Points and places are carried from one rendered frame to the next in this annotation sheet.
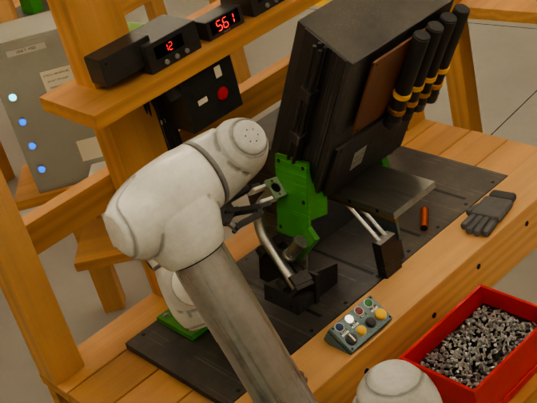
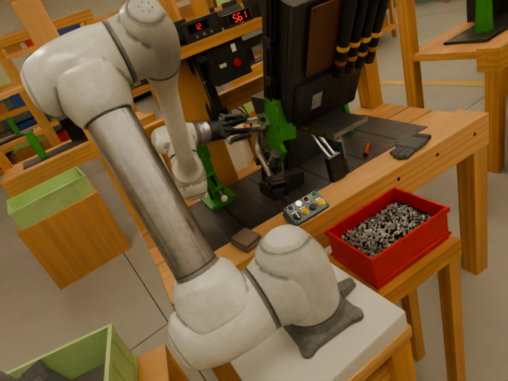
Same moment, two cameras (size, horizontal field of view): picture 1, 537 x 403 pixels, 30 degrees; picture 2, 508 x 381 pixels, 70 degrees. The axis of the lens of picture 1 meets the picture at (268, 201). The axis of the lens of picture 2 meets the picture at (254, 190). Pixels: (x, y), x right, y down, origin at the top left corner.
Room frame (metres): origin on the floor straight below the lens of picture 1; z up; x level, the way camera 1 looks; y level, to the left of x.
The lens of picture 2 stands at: (0.79, -0.31, 1.64)
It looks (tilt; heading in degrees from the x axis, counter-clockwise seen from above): 27 degrees down; 17
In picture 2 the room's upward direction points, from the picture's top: 20 degrees counter-clockwise
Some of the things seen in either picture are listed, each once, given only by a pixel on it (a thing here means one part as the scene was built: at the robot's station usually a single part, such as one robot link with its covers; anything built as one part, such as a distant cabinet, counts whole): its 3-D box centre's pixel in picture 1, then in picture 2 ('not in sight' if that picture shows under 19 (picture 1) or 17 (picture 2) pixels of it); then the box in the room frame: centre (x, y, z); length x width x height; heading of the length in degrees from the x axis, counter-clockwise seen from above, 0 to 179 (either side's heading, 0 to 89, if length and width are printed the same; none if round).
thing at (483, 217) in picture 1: (485, 212); (408, 145); (2.23, -0.56, 0.91); 0.20 x 0.11 x 0.03; 135
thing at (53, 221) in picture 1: (209, 123); (244, 92); (2.56, 0.10, 1.23); 1.30 x 0.05 x 0.09; 125
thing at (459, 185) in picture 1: (326, 257); (302, 171); (2.26, -0.11, 0.89); 1.10 x 0.42 x 0.02; 125
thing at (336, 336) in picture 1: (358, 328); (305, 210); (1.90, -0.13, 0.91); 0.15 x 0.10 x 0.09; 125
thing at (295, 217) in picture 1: (301, 191); (280, 122); (2.16, -0.09, 1.17); 0.13 x 0.12 x 0.20; 125
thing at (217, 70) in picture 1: (197, 89); (224, 61); (2.36, 0.10, 1.42); 0.17 x 0.12 x 0.15; 125
